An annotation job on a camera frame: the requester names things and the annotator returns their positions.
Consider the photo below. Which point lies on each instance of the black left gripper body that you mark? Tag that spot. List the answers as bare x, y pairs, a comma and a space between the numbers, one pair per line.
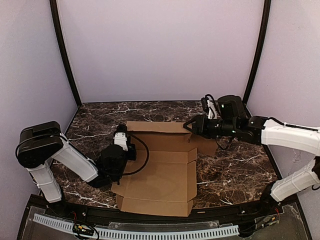
132, 152

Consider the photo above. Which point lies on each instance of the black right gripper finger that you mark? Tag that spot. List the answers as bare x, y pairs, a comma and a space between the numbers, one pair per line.
190, 122
192, 128

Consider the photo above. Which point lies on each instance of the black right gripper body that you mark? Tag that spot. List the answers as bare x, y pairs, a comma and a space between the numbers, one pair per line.
199, 125

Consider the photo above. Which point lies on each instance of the brown cardboard box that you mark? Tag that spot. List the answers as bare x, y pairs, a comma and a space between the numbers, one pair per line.
163, 178

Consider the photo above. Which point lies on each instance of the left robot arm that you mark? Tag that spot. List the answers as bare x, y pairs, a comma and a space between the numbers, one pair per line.
43, 142

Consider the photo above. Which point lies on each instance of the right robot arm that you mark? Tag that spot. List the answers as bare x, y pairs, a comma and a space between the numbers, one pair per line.
226, 117

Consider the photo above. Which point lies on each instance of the small electronics board left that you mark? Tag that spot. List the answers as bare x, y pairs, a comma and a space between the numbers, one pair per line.
82, 229

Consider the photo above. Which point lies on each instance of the small electronics board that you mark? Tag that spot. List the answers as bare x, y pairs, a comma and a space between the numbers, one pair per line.
82, 229
271, 221

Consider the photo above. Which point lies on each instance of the small electronics board right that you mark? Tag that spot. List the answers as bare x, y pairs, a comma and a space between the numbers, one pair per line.
271, 221

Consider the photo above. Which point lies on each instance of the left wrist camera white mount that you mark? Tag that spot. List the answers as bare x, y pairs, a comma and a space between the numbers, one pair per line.
120, 139

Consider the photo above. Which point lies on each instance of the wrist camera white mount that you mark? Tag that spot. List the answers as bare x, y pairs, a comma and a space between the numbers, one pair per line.
209, 106
120, 139

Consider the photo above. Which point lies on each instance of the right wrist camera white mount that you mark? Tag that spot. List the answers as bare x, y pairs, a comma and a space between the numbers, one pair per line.
209, 106

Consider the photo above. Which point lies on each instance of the white slotted cable duct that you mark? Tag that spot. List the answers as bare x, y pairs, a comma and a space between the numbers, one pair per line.
123, 231

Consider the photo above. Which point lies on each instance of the black front rail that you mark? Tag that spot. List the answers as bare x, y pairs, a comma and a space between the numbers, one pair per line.
242, 214

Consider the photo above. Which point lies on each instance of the right black frame post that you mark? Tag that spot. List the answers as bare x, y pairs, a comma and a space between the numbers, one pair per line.
258, 51

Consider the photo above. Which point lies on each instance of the black frame post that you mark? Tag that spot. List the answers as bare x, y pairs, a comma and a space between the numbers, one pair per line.
63, 51
258, 51

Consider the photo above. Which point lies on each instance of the left black frame post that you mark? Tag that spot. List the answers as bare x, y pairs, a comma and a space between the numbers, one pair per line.
63, 51

